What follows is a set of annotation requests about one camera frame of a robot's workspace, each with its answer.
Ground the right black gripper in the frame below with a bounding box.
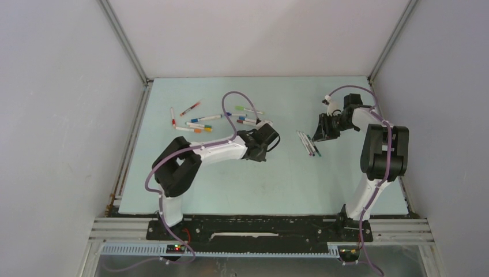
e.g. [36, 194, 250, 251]
[312, 113, 357, 142]

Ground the dark green thin pen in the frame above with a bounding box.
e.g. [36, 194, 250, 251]
[306, 134, 322, 157]

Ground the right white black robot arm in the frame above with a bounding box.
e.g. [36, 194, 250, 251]
[312, 93, 409, 241]

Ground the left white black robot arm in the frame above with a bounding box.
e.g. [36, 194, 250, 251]
[145, 123, 280, 240]

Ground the red orange thin pen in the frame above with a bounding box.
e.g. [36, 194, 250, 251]
[180, 100, 201, 117]

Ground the brown capped marker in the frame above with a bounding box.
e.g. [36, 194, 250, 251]
[236, 119, 257, 127]

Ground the blue marker beside brown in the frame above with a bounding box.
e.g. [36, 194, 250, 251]
[239, 116, 259, 125]

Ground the light green marker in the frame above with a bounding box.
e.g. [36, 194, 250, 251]
[235, 106, 265, 115]

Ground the orange capped marker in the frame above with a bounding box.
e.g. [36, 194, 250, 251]
[174, 126, 202, 133]

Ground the green capped marker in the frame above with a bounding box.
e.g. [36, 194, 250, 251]
[186, 122, 212, 129]

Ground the red capped marker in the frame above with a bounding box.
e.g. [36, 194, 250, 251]
[170, 107, 176, 128]

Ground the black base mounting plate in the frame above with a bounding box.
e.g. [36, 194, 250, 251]
[146, 215, 373, 254]

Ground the right controller board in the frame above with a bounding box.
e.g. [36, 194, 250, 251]
[338, 249, 360, 265]

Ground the controller board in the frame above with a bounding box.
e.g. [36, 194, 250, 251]
[165, 244, 186, 254]
[338, 249, 360, 265]

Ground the left controller board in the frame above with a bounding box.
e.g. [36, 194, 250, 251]
[165, 244, 186, 254]

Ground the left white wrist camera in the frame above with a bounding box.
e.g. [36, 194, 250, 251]
[257, 120, 273, 128]

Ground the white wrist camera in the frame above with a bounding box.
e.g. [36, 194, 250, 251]
[322, 95, 341, 116]
[257, 120, 273, 128]

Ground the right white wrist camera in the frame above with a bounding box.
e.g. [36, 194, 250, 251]
[322, 95, 341, 116]

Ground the grey slotted cable duct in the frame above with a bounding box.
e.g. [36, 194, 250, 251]
[100, 244, 340, 259]

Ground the right aluminium frame rail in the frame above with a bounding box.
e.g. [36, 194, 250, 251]
[368, 0, 419, 86]

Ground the aluminium frame rail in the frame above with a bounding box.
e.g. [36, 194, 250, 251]
[368, 0, 419, 86]
[98, 1, 151, 208]

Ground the left aluminium frame rail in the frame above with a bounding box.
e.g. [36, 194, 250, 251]
[98, 1, 151, 208]

